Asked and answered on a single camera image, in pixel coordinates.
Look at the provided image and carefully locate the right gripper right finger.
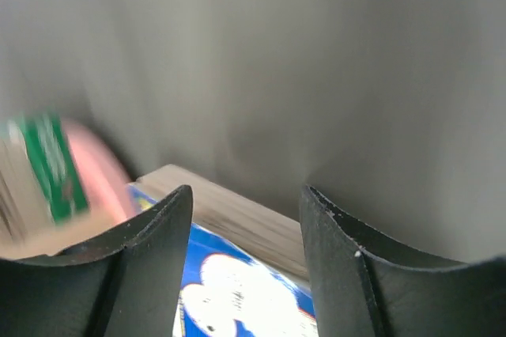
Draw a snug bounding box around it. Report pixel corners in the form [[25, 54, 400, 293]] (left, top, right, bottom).
[[300, 186, 505, 336]]

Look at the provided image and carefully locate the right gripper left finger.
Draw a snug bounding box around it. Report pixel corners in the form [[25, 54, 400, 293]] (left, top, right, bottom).
[[1, 185, 193, 336]]

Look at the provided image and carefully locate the dark blue treehouse book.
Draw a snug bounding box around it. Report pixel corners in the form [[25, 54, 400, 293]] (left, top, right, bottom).
[[130, 165, 319, 336]]

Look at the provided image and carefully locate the green treehouse book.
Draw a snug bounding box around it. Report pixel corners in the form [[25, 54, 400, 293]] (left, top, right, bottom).
[[1, 113, 89, 244]]

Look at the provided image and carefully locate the pink three-tier shelf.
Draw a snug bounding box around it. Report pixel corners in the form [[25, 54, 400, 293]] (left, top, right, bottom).
[[1, 119, 136, 259]]

